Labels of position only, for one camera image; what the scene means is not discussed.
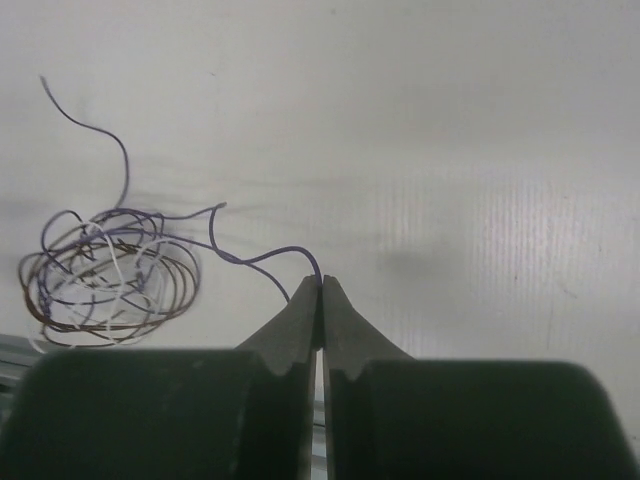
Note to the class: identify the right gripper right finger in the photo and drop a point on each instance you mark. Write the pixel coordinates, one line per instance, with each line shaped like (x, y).
(392, 416)

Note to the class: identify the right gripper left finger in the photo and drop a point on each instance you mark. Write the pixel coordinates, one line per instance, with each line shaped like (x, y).
(240, 413)

